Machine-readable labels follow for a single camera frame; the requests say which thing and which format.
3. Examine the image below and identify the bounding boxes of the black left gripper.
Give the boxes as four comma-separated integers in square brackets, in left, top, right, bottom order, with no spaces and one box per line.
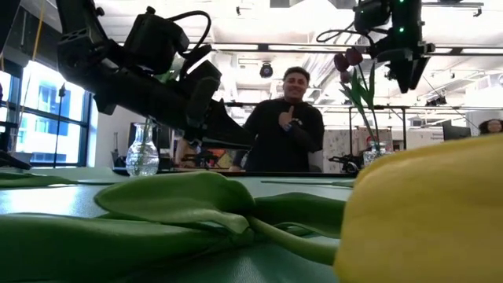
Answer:
[92,39,252,149]

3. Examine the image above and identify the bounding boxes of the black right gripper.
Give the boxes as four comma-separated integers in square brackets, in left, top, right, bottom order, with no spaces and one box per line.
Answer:
[371,0,435,94]

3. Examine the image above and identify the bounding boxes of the clear glass vase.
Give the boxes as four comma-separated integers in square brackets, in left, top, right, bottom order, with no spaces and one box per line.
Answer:
[124,121,160,177]
[362,139,395,168]

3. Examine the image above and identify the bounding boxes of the small black track lights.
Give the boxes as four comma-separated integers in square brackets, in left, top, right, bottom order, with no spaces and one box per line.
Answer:
[425,95,448,108]

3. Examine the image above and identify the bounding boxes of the person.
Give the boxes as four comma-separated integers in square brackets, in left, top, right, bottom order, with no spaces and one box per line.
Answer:
[477,119,503,137]
[229,65,326,173]

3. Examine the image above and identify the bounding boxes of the black computer monitor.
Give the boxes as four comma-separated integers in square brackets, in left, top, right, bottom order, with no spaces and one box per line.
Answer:
[151,122,174,159]
[442,119,473,143]

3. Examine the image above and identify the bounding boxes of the person's hand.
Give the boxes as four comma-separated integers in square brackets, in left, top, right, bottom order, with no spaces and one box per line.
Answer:
[277,105,296,129]

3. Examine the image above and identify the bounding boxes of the black ceiling spotlight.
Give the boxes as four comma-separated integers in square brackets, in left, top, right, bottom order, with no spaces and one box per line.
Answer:
[258,61,275,79]

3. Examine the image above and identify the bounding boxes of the white patterned cloth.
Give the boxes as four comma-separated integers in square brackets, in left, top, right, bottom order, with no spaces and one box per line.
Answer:
[324,129,354,162]

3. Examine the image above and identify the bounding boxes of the black table clamp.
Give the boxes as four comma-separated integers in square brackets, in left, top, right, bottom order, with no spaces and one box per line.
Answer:
[328,154,363,175]

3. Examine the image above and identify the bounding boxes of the black tripod stand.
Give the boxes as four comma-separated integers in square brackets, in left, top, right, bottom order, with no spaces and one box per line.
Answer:
[53,81,67,163]

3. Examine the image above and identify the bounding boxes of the large glass window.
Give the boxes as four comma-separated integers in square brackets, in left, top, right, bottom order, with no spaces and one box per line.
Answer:
[0,60,90,167]

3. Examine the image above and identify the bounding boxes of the green table mat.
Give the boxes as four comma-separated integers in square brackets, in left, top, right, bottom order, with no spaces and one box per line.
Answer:
[0,167,357,283]

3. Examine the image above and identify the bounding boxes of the long ceiling light rail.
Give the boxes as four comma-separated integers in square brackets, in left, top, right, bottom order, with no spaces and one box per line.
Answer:
[434,46,503,55]
[210,42,354,52]

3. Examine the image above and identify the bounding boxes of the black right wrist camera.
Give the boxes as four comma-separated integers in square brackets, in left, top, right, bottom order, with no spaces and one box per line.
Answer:
[352,0,395,35]

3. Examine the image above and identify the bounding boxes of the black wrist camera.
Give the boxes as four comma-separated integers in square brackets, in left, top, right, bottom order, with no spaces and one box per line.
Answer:
[352,0,395,35]
[125,6,192,75]

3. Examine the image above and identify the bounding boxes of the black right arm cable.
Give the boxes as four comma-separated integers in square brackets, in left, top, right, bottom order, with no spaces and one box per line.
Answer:
[316,28,378,50]

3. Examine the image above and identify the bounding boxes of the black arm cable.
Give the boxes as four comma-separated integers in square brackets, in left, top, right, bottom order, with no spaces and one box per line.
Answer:
[167,9,213,54]
[316,28,378,50]

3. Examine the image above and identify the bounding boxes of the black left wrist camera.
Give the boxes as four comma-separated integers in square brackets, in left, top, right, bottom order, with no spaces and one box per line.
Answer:
[125,6,192,75]

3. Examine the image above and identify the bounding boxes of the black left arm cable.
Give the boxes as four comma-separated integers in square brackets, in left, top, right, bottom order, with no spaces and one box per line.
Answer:
[167,9,213,54]

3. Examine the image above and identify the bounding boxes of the yellow cable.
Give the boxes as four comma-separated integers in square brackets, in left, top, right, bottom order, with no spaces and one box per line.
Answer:
[33,0,46,60]

